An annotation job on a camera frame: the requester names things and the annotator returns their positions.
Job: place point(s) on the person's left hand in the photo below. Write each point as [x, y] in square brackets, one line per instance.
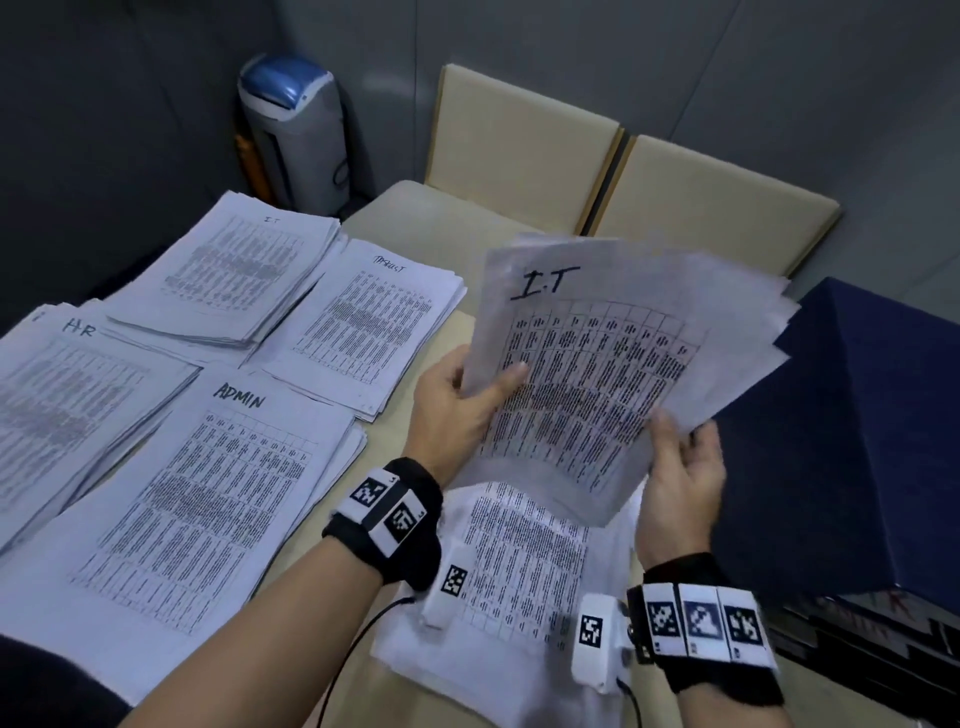
[442, 427]

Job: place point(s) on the person's right hand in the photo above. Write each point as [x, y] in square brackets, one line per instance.
[679, 502]

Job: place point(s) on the person's right forearm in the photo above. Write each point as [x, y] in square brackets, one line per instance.
[735, 712]

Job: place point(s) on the person's left forearm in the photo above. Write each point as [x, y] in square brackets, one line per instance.
[262, 652]

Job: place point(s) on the person's black sleeve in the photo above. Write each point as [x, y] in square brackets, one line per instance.
[45, 686]

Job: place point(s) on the black marker wristband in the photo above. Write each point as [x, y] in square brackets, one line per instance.
[720, 682]
[416, 555]

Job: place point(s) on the beige cushioned chair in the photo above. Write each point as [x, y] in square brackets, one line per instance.
[525, 142]
[712, 202]

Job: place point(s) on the orange bottle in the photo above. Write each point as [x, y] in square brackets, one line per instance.
[253, 172]

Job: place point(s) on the grey bin with blue lid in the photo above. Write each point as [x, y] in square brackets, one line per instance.
[300, 142]

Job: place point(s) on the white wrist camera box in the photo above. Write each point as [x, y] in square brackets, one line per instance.
[592, 660]
[450, 585]

